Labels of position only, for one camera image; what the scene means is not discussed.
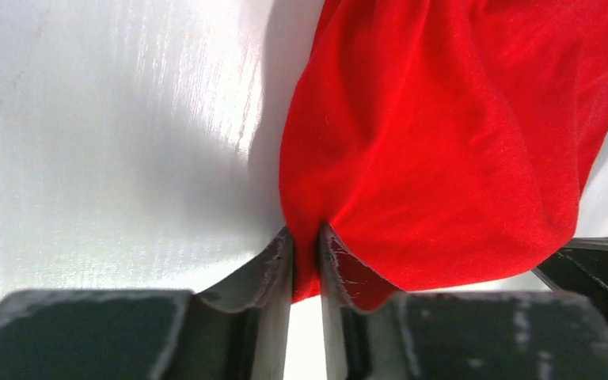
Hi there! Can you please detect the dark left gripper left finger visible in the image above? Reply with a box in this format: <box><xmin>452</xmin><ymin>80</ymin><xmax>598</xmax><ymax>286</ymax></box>
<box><xmin>0</xmin><ymin>229</ymin><xmax>294</xmax><ymax>379</ymax></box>

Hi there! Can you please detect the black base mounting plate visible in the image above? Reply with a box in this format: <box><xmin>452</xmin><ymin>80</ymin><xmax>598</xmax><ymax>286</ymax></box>
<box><xmin>532</xmin><ymin>237</ymin><xmax>608</xmax><ymax>324</ymax></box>

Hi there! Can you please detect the red t-shirt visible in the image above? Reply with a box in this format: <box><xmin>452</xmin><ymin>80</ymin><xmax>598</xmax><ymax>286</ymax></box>
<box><xmin>279</xmin><ymin>1</ymin><xmax>608</xmax><ymax>302</ymax></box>

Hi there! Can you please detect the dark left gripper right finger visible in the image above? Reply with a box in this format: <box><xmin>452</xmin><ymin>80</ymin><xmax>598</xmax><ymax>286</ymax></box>
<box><xmin>318</xmin><ymin>224</ymin><xmax>608</xmax><ymax>379</ymax></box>

